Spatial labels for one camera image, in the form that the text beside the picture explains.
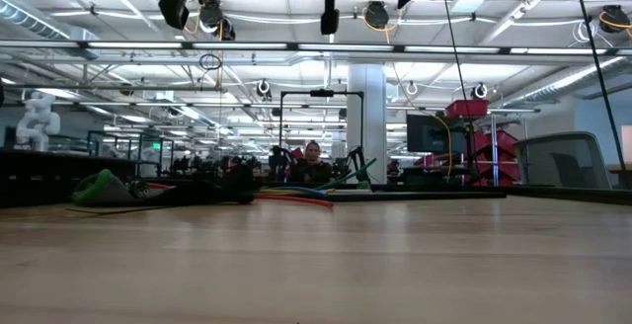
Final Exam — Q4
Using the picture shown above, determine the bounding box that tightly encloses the black flat duct cover strip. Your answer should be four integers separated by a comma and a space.
325, 190, 508, 203

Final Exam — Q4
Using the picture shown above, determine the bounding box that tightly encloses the white robot figure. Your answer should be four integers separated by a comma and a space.
13, 90, 62, 153

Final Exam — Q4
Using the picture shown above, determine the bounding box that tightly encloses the red storage bin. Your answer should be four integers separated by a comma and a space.
444, 99, 490, 120

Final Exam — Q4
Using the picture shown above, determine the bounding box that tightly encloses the black ceiling cable reel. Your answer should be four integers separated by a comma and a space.
598, 4, 632, 35
363, 0, 392, 32
198, 0, 237, 42

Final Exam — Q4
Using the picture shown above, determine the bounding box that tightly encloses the yellow hanging hose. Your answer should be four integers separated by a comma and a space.
432, 114, 454, 178

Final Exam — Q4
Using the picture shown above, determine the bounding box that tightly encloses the red shelf bins rack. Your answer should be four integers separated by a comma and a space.
466, 128, 523, 187

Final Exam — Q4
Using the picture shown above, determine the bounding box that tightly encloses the grey black glove green cuff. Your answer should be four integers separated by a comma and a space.
71, 168, 257, 206

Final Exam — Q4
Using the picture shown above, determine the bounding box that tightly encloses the black computer monitor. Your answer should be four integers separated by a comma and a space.
406, 114, 468, 155

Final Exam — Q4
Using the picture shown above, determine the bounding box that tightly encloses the red cable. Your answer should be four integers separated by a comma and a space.
256, 194, 336, 210

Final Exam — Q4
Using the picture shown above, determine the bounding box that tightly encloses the grey mesh office chair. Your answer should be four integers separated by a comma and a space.
513, 130, 614, 191

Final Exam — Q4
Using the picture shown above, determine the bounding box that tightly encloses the black zip tie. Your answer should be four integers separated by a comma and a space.
66, 205, 174, 215

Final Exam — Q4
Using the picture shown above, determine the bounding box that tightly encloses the thin black hanging cable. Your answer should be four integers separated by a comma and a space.
442, 0, 479, 182

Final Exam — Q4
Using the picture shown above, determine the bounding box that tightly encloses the yellow cable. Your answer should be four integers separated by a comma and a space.
261, 189, 337, 197

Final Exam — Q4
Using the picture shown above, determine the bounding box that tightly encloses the white building pillar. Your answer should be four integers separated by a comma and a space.
347, 62, 388, 170

